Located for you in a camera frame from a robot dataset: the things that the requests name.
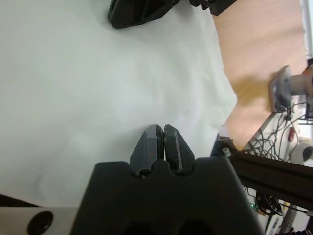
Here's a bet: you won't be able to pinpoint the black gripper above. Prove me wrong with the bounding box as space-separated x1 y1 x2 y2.
107 0 237 30

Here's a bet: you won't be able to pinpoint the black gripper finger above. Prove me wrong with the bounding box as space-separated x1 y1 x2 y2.
162 124 196 176
129 124 164 177

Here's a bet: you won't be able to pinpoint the white T-shirt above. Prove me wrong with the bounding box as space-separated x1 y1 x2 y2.
0 0 238 208

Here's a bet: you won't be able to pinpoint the white round roll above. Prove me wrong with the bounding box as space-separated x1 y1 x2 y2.
292 143 313 163

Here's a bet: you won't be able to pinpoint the dark camera post with bracket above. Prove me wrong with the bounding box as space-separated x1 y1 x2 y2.
209 134 313 212

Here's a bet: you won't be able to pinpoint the tangled black floor cables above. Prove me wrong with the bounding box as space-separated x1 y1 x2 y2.
248 102 313 217

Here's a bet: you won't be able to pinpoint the black base cable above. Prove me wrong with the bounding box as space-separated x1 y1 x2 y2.
275 102 295 121

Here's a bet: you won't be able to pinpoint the grey base plate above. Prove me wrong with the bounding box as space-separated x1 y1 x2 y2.
268 65 293 113

